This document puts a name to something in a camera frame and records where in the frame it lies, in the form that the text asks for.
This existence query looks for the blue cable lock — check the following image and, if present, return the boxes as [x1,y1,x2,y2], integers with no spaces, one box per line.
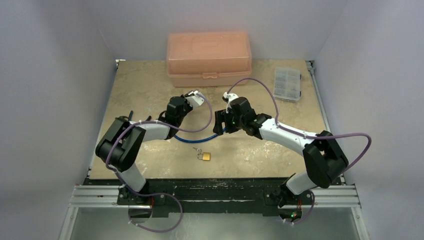
[169,128,220,144]

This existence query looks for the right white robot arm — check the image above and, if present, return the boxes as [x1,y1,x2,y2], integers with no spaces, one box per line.
[213,92,349,204]

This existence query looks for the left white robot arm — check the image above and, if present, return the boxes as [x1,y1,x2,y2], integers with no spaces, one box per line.
[95,94,194,205]

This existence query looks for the brass padlock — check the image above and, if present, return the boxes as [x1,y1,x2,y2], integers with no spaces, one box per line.
[197,152,211,161]

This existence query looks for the pink plastic toolbox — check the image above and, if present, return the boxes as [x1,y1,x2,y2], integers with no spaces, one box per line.
[166,31,252,88]

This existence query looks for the clear plastic organizer box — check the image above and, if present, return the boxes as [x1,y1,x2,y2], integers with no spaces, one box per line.
[273,66,302,103]

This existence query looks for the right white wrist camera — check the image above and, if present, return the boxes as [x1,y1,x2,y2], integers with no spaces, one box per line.
[222,92,239,114]

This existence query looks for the blue handled pliers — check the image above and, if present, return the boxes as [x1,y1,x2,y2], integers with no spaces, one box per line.
[128,110,152,121]

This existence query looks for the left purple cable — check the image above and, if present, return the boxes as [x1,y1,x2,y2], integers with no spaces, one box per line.
[105,92,214,196]

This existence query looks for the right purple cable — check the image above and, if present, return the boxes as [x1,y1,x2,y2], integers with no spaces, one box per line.
[226,77,373,176]

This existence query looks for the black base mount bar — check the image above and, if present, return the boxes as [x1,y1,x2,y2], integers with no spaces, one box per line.
[82,177,345,219]

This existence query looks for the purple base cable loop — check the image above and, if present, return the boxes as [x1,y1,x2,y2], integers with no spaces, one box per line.
[127,193,184,234]

